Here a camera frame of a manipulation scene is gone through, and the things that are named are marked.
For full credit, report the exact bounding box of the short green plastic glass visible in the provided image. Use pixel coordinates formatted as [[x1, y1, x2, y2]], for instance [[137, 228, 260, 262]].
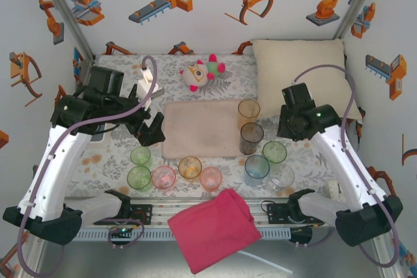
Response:
[[130, 146, 152, 166], [126, 165, 153, 191]]

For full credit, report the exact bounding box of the tall green plastic glass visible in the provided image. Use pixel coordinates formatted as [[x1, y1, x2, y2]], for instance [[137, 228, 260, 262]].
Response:
[[262, 140, 288, 165]]

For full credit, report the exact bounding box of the short pink plastic glass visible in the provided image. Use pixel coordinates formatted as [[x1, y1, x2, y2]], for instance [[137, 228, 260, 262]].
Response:
[[151, 165, 177, 191]]

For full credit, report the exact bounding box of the short amber plastic glass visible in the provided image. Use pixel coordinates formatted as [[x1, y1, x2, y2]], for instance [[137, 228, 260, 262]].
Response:
[[178, 156, 203, 180]]

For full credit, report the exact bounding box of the tall dark grey glass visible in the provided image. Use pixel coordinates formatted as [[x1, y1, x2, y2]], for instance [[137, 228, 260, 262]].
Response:
[[240, 122, 265, 156]]

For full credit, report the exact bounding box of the tall amber plastic glass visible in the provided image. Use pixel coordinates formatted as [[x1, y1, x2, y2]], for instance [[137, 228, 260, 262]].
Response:
[[237, 98, 261, 128]]

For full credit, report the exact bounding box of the tall clear plastic glass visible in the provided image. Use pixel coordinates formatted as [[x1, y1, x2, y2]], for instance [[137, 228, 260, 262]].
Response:
[[268, 163, 296, 193]]

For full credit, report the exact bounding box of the tall blue plastic glass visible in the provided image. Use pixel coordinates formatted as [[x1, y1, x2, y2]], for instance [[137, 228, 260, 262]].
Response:
[[244, 154, 270, 187]]

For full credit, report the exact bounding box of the short salmon plastic glass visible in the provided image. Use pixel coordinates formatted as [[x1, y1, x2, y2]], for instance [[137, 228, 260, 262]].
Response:
[[199, 166, 223, 192]]

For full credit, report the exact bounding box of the beige pink tray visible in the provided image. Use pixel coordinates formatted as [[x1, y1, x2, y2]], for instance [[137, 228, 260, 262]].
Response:
[[162, 98, 258, 159]]

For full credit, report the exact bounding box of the cream pillow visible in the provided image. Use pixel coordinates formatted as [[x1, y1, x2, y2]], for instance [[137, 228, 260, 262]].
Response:
[[250, 38, 364, 125]]

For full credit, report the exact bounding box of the white pink plush toy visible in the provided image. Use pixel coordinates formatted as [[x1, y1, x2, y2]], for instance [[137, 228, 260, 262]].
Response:
[[179, 53, 227, 92]]

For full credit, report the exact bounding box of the floral table cloth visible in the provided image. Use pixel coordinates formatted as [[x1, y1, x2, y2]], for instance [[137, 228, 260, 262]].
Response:
[[61, 53, 359, 199]]

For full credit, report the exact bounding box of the small circuit board green light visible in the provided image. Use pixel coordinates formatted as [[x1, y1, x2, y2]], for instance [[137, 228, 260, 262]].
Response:
[[109, 225, 134, 237]]

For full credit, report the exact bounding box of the magenta folded cloth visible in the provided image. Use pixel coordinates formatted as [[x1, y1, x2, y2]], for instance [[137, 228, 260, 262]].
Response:
[[167, 188, 263, 275]]

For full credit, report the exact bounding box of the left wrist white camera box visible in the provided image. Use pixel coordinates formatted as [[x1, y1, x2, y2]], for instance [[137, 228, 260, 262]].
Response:
[[136, 67, 163, 110]]

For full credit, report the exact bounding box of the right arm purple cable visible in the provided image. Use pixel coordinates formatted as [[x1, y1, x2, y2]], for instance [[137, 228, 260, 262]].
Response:
[[289, 64, 401, 269]]

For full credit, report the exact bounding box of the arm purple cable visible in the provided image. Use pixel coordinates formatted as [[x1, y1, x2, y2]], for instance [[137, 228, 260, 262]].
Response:
[[16, 56, 158, 276], [289, 64, 401, 269]]

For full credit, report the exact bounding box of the aluminium table edge rail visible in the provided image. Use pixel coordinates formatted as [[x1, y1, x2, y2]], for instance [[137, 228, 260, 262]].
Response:
[[65, 198, 339, 230]]

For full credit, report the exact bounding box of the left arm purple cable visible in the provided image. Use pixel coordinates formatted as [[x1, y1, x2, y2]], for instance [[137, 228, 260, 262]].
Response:
[[16, 56, 158, 276]]

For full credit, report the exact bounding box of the white slotted cable duct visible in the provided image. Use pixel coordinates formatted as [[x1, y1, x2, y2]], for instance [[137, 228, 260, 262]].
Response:
[[73, 228, 291, 242]]

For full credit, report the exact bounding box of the aluminium frame post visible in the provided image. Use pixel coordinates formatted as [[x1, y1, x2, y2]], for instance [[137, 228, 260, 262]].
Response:
[[32, 0, 98, 64], [334, 0, 388, 40]]

